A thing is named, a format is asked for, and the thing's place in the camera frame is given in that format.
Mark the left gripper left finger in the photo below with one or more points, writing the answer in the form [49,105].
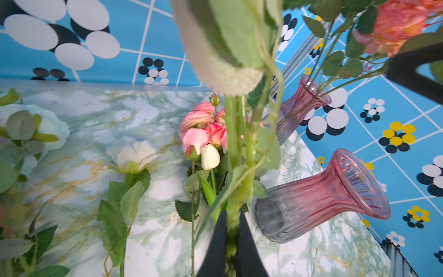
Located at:
[214,264]

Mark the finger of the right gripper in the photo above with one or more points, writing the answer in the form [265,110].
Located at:
[402,70]

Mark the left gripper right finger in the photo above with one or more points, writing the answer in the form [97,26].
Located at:
[249,263]

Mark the pink peony flower stem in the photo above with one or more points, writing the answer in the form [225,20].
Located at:
[343,55]

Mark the rear pink grey glass vase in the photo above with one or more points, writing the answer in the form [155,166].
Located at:
[294,110]

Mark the pink grey glass vase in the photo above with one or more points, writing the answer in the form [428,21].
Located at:
[294,208]
[294,110]

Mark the front pink grey glass vase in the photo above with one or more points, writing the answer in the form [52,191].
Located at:
[294,208]

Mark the pile of artificial flowers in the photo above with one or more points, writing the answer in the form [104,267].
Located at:
[29,132]

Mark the right corner aluminium post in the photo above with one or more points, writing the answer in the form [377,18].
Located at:
[293,60]

